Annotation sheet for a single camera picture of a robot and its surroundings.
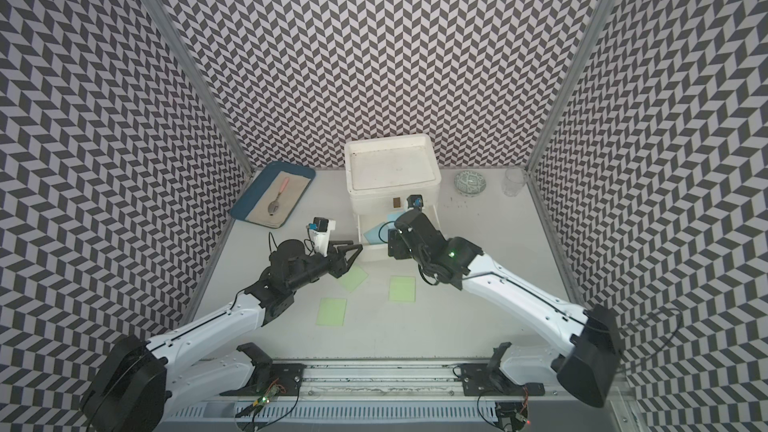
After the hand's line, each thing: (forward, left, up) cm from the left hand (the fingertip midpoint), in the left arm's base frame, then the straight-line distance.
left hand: (357, 248), depth 79 cm
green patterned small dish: (+36, -38, -14) cm, 54 cm away
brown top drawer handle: (+13, -10, +3) cm, 17 cm away
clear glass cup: (+32, -52, -9) cm, 62 cm away
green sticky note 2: (-5, -12, -15) cm, 20 cm away
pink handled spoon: (+26, +34, -14) cm, 45 cm away
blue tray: (+36, +42, -14) cm, 57 cm away
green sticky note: (-11, +9, -17) cm, 22 cm away
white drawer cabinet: (+20, -6, +8) cm, 22 cm away
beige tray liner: (+29, +31, -16) cm, 45 cm away
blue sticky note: (+10, -4, -9) cm, 13 cm away
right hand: (+1, -12, +3) cm, 13 cm away
